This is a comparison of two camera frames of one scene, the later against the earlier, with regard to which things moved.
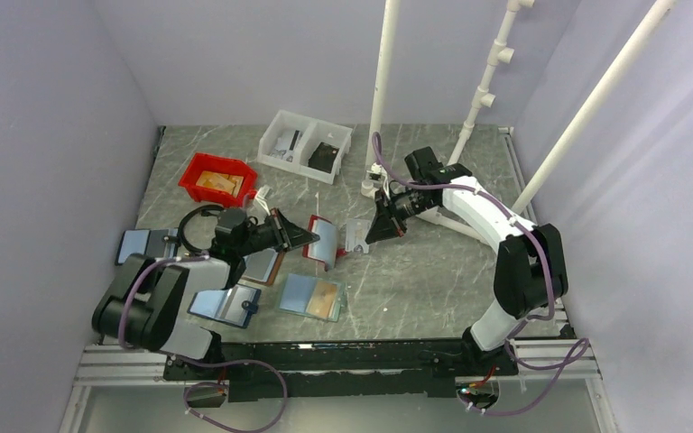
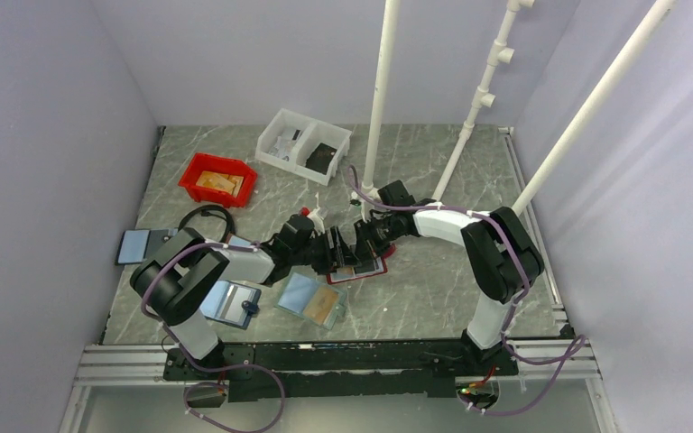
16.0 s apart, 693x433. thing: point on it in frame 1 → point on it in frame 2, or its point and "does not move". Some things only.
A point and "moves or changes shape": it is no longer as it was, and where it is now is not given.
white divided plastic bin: (306, 145) does not move
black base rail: (265, 371) does not move
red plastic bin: (219, 179) does not move
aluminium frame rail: (549, 358) does not move
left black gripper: (296, 235) → (344, 256)
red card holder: (324, 249) moves or changes shape
